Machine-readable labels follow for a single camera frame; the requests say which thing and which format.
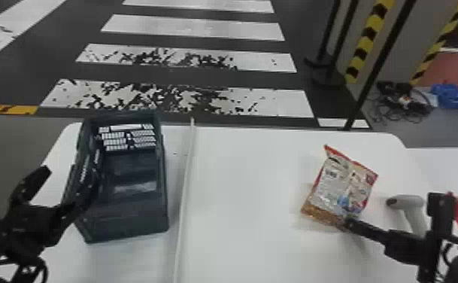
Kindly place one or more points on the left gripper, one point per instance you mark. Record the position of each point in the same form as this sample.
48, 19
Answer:
35, 227

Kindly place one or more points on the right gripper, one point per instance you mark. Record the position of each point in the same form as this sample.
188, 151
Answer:
408, 248

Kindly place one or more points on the hand scanner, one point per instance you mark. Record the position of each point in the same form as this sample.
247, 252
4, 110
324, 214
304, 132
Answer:
410, 205

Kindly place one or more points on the orange snack packet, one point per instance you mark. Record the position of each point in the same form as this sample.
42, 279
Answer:
341, 187

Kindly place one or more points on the dark green basket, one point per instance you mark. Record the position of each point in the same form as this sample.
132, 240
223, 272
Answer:
130, 205

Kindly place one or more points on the blue bag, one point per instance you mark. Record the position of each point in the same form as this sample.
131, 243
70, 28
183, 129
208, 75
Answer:
451, 97

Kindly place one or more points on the black slanted pole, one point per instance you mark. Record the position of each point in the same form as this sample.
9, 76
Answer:
374, 67

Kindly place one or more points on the black post on round foot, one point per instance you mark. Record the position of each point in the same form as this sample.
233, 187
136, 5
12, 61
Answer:
327, 59

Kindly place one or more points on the yellow black striped post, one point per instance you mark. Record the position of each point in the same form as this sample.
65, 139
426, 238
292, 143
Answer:
438, 47
367, 39

